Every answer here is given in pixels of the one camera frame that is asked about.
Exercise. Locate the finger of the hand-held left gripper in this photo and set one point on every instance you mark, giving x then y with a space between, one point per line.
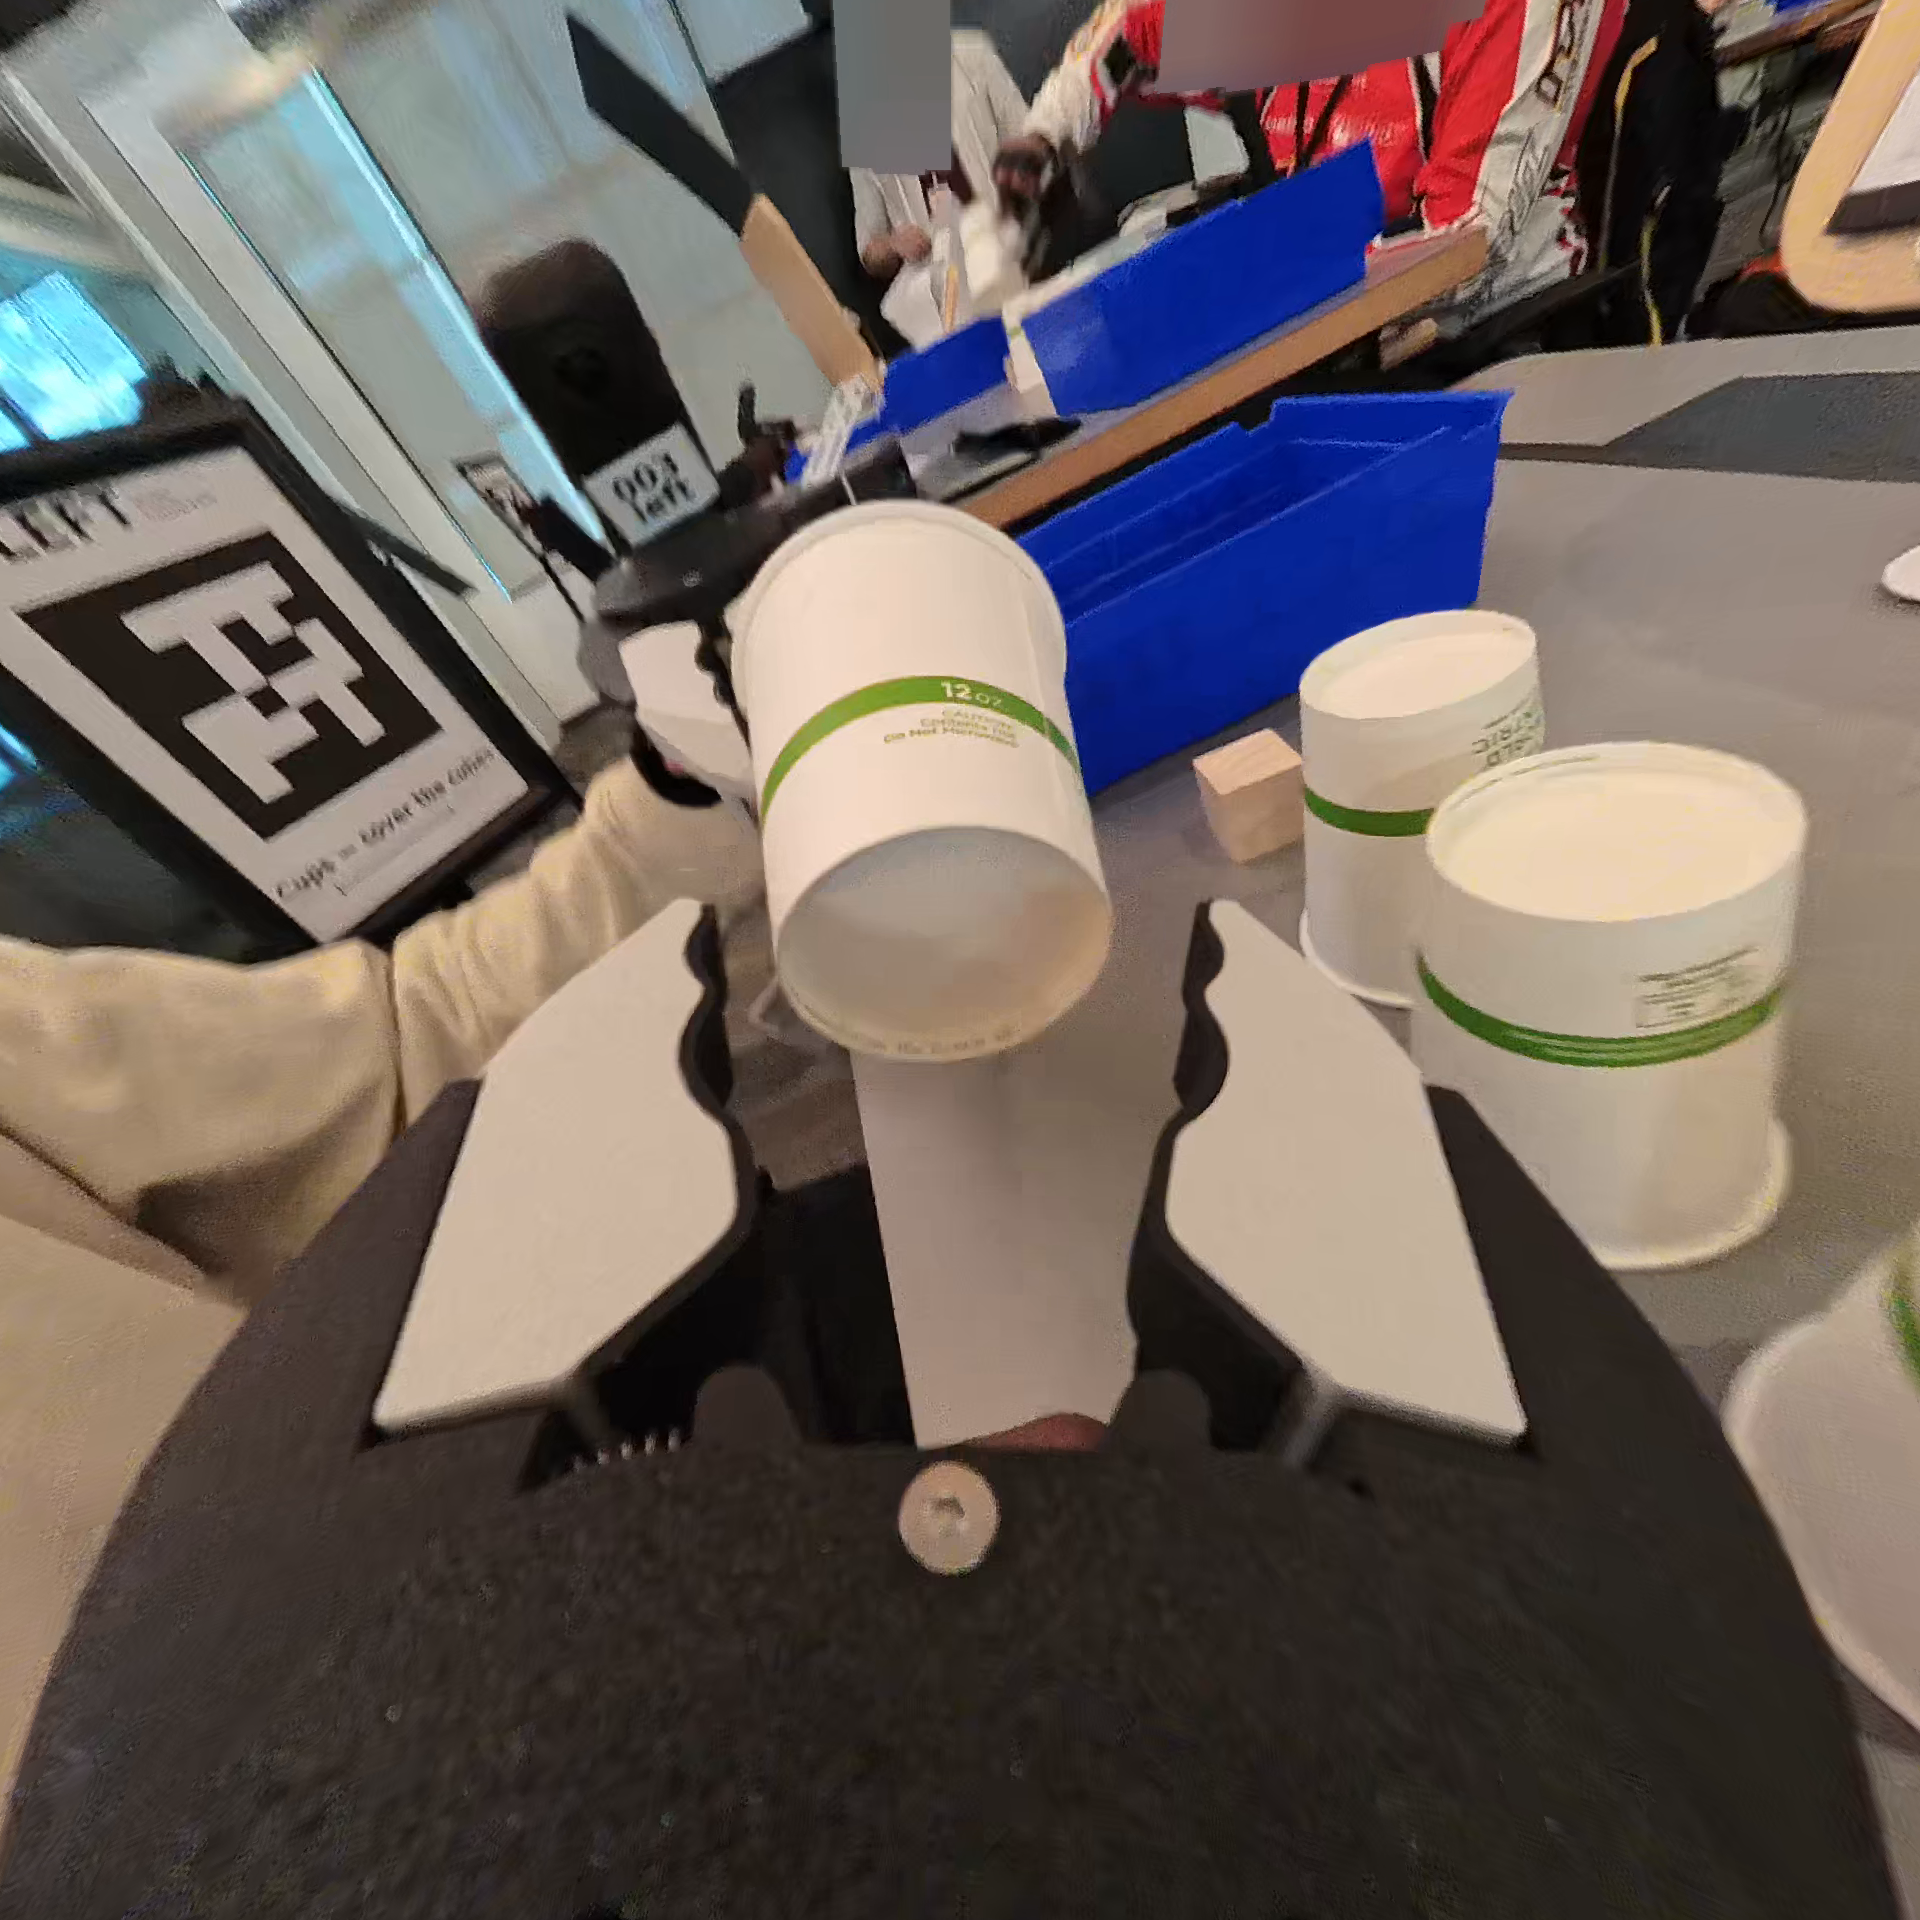
686 699

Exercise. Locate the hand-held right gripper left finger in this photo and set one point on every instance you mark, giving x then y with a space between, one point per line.
580 1186

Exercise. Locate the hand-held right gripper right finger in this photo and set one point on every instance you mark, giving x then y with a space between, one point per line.
1330 1202

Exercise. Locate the white paper cup green band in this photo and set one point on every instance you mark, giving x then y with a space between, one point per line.
1395 810
1839 1501
902 722
1606 1021

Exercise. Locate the wooden cube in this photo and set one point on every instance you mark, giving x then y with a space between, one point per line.
1250 796

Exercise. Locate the person's left forearm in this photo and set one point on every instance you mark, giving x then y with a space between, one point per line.
376 1036

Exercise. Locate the small blue plastic bin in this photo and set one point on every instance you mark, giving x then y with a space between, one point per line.
944 376

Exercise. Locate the black framed marker sign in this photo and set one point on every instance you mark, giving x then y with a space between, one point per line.
254 675

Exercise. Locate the person's cream sweater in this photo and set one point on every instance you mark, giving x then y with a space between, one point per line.
76 1424

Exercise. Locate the long blue plastic bin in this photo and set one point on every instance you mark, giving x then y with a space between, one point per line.
1202 278

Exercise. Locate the wooden desk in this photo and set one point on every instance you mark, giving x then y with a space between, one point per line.
1291 339

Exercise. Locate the white object at table edge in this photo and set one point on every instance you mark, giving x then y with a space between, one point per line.
1906 574

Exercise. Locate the black table mat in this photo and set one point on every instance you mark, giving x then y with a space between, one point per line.
1771 428

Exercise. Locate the black office chair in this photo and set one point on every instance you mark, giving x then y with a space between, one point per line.
1651 165

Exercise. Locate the round wooden table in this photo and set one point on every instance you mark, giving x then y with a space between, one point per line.
1846 224

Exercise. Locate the framed printed sheet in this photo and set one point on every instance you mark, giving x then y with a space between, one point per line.
1875 196

